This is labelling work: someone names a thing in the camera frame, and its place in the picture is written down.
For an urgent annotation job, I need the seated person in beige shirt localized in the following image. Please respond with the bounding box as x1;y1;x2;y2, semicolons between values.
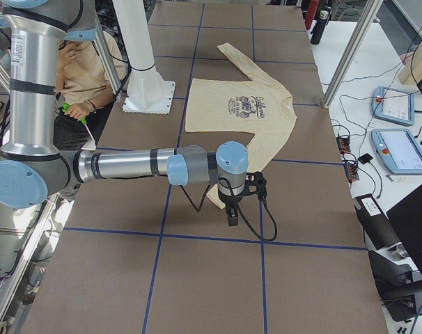
54;40;115;150

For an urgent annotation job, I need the aluminium frame post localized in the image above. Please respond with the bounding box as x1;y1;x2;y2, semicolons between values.
321;0;383;109

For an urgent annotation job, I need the black monitor screen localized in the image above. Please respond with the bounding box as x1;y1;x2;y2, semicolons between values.
387;184;422;273

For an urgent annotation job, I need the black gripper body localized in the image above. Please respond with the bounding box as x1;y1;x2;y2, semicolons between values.
218;191;242;220

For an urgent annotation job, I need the black water bottle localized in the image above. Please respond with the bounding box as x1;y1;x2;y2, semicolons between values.
310;10;330;45

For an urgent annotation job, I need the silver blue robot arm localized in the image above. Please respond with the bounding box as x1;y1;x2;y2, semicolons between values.
0;1;250;226

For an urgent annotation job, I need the cream long-sleeve printed shirt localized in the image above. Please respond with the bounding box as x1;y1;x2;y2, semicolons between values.
185;42;299;210

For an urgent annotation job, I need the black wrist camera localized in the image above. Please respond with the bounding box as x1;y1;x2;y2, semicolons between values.
244;171;267;202

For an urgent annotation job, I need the lower blue teach pendant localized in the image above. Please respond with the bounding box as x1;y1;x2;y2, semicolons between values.
371;129;422;175

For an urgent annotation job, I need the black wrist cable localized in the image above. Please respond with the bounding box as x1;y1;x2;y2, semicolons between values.
178;177;279;241

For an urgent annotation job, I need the upper blue teach pendant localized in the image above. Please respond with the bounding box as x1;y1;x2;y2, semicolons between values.
372;86;415;126

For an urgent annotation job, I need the blue teach pendant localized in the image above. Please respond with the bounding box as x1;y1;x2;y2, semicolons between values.
371;129;422;175
372;86;415;126

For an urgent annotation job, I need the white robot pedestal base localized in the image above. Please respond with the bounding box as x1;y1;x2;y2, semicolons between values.
113;0;175;114

